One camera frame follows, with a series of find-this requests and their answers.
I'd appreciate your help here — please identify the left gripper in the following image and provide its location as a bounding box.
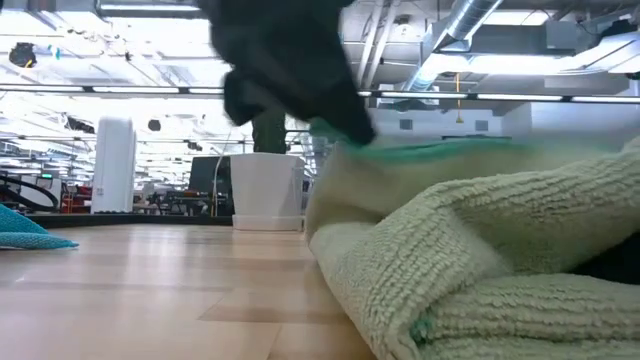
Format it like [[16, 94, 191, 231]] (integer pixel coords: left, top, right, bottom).
[[197, 0, 377, 147]]

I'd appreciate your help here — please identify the pale green microfiber towel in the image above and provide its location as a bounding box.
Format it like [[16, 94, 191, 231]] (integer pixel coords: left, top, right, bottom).
[[303, 133, 640, 360]]

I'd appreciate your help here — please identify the teal blue microfiber towel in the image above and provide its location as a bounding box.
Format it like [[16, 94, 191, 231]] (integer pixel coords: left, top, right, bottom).
[[0, 203, 80, 252]]

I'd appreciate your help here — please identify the green cactus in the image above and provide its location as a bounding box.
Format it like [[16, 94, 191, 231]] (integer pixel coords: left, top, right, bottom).
[[251, 105, 288, 155]]

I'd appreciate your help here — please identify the white hexagonal plant pot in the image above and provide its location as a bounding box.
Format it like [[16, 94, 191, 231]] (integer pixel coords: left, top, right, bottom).
[[229, 152, 307, 233]]

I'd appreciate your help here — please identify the black background monitor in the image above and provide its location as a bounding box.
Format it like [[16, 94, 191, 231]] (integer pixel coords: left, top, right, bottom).
[[188, 155, 234, 218]]

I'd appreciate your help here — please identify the white room column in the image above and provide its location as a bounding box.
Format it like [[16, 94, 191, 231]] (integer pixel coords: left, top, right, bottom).
[[90, 115, 138, 215]]

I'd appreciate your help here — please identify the red tool cart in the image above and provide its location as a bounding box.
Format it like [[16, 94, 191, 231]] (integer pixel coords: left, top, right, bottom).
[[60, 184, 94, 214]]

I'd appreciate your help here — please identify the black ceiling device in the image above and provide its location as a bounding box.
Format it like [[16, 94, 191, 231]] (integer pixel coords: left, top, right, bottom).
[[8, 41, 38, 70]]

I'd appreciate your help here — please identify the yellow hanging cord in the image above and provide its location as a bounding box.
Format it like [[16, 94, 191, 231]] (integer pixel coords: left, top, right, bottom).
[[453, 72, 465, 125]]

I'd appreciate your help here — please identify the black curved hose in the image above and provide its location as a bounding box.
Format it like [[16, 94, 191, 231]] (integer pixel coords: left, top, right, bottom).
[[0, 173, 61, 212]]

